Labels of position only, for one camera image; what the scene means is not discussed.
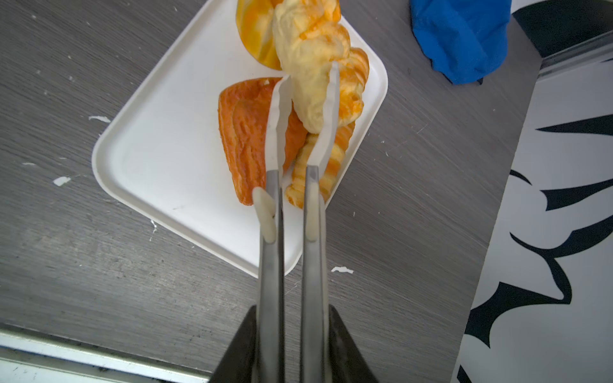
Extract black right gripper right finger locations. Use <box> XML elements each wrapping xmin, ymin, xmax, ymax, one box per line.
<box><xmin>329</xmin><ymin>304</ymin><xmax>378</xmax><ymax>383</ymax></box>

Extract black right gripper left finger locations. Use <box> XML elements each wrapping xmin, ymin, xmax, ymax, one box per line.
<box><xmin>209</xmin><ymin>306</ymin><xmax>257</xmax><ymax>383</ymax></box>

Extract metal tongs white tips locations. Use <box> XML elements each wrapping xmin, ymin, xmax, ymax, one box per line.
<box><xmin>252</xmin><ymin>62</ymin><xmax>340</xmax><ymax>382</ymax></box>

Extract brown triangular fake pastry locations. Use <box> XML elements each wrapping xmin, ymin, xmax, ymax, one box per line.
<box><xmin>218</xmin><ymin>78</ymin><xmax>280</xmax><ymax>206</ymax></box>

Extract pale twisted fake bread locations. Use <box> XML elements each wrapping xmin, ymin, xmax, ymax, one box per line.
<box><xmin>272</xmin><ymin>0</ymin><xmax>351</xmax><ymax>134</ymax></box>

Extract yellow fake bread bun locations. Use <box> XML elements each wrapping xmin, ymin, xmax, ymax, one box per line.
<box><xmin>236</xmin><ymin>0</ymin><xmax>282</xmax><ymax>70</ymax></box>

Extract blue cap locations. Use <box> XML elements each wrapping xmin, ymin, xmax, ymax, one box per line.
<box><xmin>410</xmin><ymin>0</ymin><xmax>512</xmax><ymax>85</ymax></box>

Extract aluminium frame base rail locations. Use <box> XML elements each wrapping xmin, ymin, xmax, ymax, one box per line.
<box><xmin>1</xmin><ymin>327</ymin><xmax>211</xmax><ymax>382</ymax></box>

